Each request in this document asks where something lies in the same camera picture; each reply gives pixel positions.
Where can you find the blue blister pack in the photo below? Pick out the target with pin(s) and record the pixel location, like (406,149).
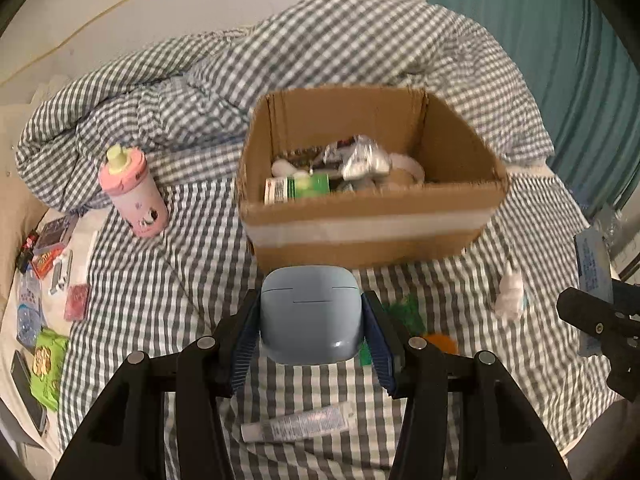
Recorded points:
(30,310)

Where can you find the white rabbit toy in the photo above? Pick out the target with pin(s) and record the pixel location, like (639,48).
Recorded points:
(510,295)

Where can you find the red patterned card packet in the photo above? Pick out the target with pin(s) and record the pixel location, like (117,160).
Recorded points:
(77,302)

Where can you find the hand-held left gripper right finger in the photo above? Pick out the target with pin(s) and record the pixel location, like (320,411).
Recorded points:
(381,347)

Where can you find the white ointment tube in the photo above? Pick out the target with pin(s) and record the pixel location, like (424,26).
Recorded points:
(295,425)

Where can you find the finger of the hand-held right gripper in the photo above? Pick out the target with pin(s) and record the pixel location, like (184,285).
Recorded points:
(625,295)
(595,317)

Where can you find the silver snack packet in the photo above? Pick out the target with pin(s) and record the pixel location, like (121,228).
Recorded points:
(357,157)

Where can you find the dark card box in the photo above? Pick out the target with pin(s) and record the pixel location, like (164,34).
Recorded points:
(55,232)

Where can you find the white paper cup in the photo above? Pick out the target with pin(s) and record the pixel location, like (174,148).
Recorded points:
(406,167)

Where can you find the beige tufted cushion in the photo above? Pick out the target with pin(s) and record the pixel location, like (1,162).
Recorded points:
(15,200)

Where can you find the grey checkered duvet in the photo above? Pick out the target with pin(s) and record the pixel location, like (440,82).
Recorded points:
(325,40)

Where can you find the white sock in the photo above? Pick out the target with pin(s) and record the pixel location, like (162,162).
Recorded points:
(284,166)

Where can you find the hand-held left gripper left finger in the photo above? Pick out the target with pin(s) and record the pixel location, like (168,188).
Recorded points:
(244,347)

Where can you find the green snack packet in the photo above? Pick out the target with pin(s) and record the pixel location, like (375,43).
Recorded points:
(49,367)

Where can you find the black phone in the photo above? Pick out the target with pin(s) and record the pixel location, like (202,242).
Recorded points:
(29,395)

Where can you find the grey marker pen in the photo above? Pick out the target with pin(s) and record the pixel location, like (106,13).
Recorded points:
(61,272)

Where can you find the light blue earbud case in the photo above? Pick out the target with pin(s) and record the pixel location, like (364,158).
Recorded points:
(310,315)

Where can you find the teal curtain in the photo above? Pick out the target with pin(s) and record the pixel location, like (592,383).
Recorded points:
(525,35)

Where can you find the grey checkered bed sheet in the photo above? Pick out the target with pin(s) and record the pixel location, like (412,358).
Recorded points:
(175,285)

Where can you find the brown cardboard box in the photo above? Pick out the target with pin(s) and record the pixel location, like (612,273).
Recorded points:
(370,235)

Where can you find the orange fruit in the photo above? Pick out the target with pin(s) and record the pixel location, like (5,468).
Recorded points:
(442,342)

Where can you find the pink sippy bottle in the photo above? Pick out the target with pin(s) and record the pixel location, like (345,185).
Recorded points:
(135,195)

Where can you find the large clear water bottle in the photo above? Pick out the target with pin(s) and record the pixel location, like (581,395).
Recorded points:
(607,222)

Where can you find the red small packet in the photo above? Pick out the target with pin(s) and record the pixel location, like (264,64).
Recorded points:
(46,264)

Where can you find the blue white tissue packet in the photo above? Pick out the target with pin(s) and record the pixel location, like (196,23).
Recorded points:
(592,265)

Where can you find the green white carton box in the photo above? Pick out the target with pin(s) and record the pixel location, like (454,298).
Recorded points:
(300,187)

